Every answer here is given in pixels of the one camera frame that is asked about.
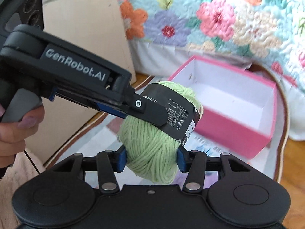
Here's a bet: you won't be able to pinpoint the checkered rug brown border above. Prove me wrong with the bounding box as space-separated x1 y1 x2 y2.
44 62 290 189

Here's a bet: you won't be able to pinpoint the floral quilted bedspread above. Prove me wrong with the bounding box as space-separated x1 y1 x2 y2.
118 0 304 141

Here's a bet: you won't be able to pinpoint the left hand painted nails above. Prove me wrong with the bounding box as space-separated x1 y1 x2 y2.
1 105 44 168

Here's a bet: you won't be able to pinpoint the beige cabinet panel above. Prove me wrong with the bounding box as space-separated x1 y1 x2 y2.
23 0 137 166

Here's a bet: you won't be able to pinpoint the thin black cable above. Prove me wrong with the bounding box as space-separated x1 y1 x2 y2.
23 148 41 175

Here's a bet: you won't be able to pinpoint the green yarn ball black label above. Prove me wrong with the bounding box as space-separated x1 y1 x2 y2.
118 81 204 184

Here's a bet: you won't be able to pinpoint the pink cardboard box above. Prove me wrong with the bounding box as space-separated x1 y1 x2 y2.
169 56 277 159

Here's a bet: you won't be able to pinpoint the pink fuzzy sleeve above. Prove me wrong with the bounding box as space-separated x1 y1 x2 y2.
1 148 45 228

